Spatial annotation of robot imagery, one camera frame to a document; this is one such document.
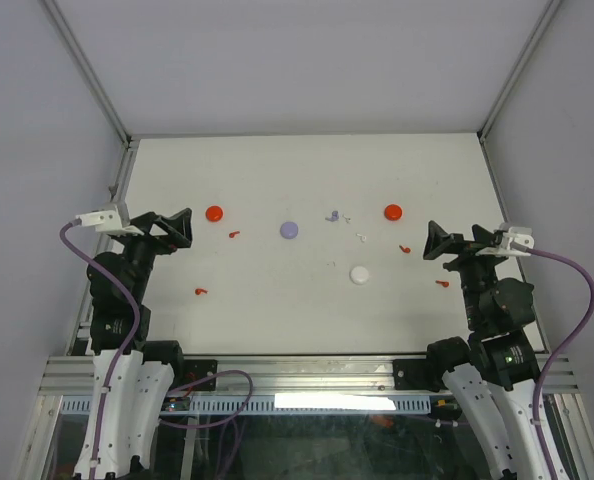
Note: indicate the orange earbud case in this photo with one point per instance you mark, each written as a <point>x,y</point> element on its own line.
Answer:
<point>393,212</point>
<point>214,213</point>

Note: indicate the white earbud case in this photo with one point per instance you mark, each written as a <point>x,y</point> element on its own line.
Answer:
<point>359,275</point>

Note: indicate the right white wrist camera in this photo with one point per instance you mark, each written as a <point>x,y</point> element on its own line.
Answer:
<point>509,241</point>

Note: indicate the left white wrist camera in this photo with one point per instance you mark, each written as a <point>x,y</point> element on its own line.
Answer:
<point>112,219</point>

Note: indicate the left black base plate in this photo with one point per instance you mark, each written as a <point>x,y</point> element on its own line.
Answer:
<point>195,369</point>

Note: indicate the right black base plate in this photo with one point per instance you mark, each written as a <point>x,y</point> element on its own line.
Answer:
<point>412,374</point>

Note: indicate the aluminium mounting rail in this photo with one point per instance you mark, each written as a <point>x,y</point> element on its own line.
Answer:
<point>354,374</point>

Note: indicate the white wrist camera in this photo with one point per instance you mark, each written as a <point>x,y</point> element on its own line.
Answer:
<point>112,219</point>
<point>509,241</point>

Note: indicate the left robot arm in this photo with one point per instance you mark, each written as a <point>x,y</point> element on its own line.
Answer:
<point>131,374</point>

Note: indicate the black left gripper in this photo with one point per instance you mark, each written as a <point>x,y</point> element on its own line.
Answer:
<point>177,231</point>

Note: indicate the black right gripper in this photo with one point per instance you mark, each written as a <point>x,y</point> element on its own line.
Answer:
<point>438,241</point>

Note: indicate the white slotted cable duct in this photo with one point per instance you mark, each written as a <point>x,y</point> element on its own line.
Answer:
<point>302,404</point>

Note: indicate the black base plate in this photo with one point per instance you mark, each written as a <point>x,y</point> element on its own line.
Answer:
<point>412,374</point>
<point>195,369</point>

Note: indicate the purple earbud pair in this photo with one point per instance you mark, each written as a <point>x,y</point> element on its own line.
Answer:
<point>333,217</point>

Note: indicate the purple earbud case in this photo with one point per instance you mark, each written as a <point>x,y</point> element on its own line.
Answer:
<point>289,230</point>

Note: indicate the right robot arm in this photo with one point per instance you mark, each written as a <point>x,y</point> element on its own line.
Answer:
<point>494,373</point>

